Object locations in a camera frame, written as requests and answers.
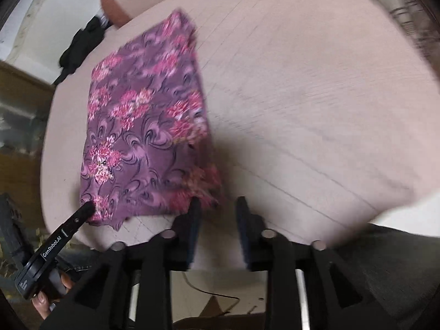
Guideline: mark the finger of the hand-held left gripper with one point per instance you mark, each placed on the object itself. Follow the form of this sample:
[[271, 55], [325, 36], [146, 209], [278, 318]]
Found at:
[[80, 215]]

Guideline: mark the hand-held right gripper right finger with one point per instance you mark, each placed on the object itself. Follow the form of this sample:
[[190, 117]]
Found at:
[[245, 233]]

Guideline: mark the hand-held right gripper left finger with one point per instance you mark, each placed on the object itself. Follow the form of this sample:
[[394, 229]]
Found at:
[[194, 233]]

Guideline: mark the purple floral garment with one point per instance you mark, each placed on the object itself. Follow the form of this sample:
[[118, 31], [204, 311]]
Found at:
[[144, 127]]

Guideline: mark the person's left hand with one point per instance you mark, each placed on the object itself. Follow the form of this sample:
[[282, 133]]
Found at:
[[43, 304]]

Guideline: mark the black textured object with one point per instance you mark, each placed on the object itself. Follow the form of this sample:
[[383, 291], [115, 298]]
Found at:
[[12, 230]]

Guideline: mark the dark wooden cabinet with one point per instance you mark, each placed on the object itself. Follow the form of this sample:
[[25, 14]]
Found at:
[[20, 127]]

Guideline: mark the pink quilted bed blanket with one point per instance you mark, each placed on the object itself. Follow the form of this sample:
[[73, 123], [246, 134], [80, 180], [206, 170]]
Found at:
[[309, 110]]

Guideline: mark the grey clothing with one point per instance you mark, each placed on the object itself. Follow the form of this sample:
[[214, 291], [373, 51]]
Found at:
[[388, 268]]

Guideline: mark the black cloth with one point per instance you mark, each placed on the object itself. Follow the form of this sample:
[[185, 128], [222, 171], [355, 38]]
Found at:
[[82, 44]]

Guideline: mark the reddish brown bolster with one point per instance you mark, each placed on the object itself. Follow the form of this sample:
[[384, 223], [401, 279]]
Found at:
[[115, 0]]

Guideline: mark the plaid cloth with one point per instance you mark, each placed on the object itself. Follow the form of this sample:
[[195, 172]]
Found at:
[[398, 7]]

